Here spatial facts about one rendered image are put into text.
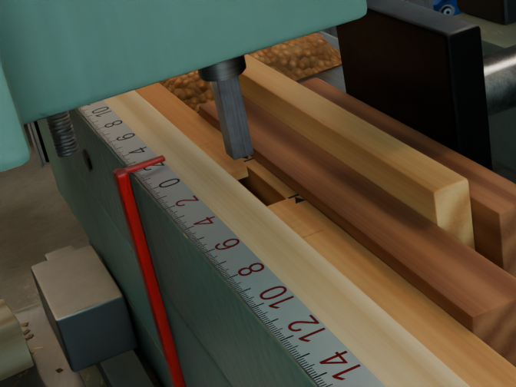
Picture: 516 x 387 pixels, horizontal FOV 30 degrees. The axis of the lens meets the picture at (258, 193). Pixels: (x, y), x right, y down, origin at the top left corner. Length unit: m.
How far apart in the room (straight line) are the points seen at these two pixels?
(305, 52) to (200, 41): 0.28
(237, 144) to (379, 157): 0.06
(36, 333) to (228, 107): 0.27
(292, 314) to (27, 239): 2.36
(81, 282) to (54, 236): 2.05
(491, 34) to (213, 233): 0.18
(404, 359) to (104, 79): 0.14
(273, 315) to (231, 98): 0.13
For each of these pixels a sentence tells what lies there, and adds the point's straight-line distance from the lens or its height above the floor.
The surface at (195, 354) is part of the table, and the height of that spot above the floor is 0.89.
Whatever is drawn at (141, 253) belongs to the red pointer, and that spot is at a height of 0.92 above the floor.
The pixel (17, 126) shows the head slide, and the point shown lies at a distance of 0.29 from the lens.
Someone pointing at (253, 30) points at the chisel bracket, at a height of 1.01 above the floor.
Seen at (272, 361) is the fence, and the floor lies 0.94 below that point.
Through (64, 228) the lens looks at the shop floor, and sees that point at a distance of 2.62.
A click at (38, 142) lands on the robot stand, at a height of 0.69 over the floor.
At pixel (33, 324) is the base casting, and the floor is 0.80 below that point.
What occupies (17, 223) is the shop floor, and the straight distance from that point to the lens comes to 2.73.
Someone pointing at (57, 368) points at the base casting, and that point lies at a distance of 0.57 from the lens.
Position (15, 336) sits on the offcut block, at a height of 0.82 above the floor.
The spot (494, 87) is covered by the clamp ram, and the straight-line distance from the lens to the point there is 0.41.
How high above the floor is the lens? 1.11
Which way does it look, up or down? 26 degrees down
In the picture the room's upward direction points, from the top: 12 degrees counter-clockwise
